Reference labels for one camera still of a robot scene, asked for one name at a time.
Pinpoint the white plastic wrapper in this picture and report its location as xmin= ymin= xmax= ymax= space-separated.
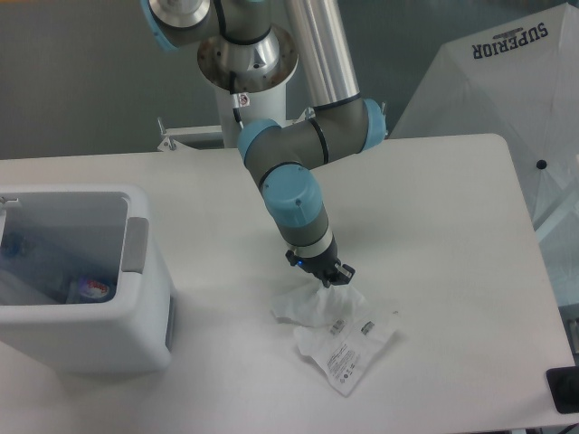
xmin=271 ymin=283 xmax=400 ymax=397

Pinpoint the black cable on pedestal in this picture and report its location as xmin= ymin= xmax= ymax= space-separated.
xmin=228 ymin=71 xmax=248 ymax=132

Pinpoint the left metal table clamp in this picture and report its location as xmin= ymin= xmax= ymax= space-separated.
xmin=157 ymin=117 xmax=176 ymax=152

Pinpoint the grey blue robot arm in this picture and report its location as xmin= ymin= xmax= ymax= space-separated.
xmin=141 ymin=1 xmax=386 ymax=287

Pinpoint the white plastic trash can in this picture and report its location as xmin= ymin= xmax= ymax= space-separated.
xmin=1 ymin=184 xmax=176 ymax=373

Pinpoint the clear plastic water bottle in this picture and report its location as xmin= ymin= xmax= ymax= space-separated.
xmin=1 ymin=224 xmax=118 ymax=306

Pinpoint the black device at table edge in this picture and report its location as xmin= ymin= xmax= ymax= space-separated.
xmin=546 ymin=366 xmax=578 ymax=414

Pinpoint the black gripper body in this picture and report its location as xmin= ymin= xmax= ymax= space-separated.
xmin=285 ymin=241 xmax=339 ymax=278

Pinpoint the white umbrella with lettering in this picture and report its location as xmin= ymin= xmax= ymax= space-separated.
xmin=392 ymin=4 xmax=578 ymax=306

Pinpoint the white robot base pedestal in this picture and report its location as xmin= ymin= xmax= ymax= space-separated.
xmin=197 ymin=24 xmax=298 ymax=148

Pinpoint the middle metal bracket clamp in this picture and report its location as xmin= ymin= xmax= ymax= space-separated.
xmin=286 ymin=107 xmax=315 ymax=127

